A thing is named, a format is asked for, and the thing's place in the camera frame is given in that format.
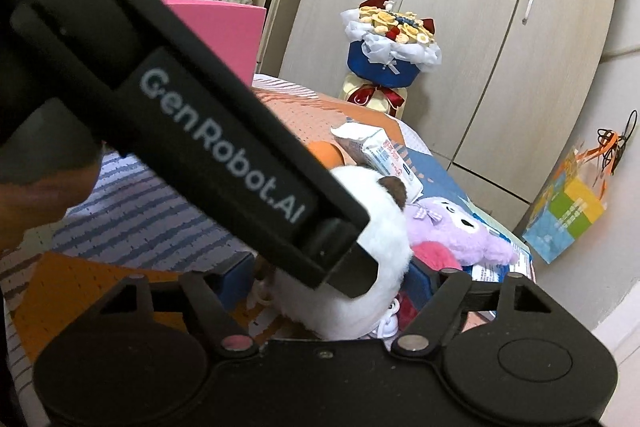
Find beige wardrobe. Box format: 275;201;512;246
277;0;623;233

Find white plush toy brown ears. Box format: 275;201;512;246
252;164;414;341

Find person's left hand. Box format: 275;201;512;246
0;157;99;254

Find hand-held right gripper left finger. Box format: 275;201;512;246
95;252;258;355

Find purple plush toy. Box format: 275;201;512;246
404;199;520;267

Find colourful paper gift bag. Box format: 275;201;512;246
522;147;608;264

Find pink storage box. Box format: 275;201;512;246
160;0;267;88

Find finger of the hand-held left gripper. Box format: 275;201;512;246
299;218;379;299

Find pink plush toy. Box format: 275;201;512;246
397;241;463;328

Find orange and black cords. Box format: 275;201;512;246
595;112;639;180

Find blue wrapped flower bouquet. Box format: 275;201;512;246
339;0;443;118

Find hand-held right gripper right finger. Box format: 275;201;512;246
392;264;571;355

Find orange soft toy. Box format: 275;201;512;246
306;141;346;170

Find white tissue pack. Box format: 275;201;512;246
331;123;426;198

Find blue and white packet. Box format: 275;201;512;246
467;227;532;284

